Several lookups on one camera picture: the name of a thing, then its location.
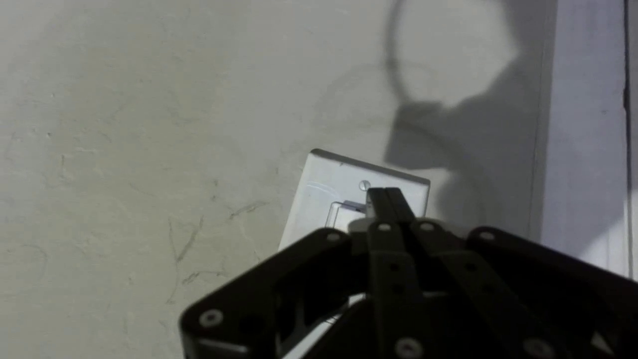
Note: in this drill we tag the white wall light switch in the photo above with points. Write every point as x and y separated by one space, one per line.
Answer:
332 191

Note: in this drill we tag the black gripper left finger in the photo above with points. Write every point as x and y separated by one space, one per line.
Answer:
361 287

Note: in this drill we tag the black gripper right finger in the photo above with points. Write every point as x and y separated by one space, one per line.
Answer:
525 299

